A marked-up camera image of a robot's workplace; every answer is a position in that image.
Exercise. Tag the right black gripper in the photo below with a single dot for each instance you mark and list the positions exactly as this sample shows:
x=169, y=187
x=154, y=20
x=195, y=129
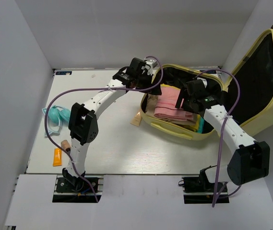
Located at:
x=187, y=108

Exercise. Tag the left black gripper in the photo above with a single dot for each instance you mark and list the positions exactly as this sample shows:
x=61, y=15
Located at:
x=156, y=91

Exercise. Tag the pink striped towel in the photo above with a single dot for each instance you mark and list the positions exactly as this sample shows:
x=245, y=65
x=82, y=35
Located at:
x=165, y=106

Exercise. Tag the yellow garment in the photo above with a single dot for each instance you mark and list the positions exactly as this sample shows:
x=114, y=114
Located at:
x=165, y=109

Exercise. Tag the teal garment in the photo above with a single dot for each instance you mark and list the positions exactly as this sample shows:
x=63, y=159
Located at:
x=201, y=125

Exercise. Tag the beige cosmetic tube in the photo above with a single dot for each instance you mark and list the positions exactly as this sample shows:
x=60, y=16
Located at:
x=136, y=121

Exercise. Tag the beige garment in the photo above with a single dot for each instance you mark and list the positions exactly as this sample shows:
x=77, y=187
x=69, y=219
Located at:
x=150, y=108

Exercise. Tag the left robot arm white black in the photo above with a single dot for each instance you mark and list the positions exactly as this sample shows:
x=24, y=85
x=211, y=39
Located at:
x=83, y=124

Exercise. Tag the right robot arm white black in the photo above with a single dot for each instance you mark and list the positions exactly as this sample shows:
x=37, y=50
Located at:
x=250, y=159

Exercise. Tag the pale yellow suitcase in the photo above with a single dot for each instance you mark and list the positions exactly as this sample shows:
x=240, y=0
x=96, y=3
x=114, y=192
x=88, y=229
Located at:
x=254, y=110

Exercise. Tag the teal cat-ear headphones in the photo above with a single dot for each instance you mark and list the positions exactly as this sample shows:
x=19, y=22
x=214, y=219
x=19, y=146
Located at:
x=57, y=117

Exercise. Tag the small beige bottle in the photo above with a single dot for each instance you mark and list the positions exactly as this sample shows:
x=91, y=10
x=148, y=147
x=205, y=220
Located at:
x=66, y=146

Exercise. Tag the orange tube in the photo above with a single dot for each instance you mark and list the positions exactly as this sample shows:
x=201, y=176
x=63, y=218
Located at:
x=57, y=157

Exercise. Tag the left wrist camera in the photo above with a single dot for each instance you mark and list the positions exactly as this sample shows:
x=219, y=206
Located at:
x=150, y=64

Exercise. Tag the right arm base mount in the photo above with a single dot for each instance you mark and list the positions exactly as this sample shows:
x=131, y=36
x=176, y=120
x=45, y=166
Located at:
x=195, y=192

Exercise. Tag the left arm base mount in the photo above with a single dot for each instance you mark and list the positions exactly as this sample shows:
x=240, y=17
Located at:
x=65, y=192

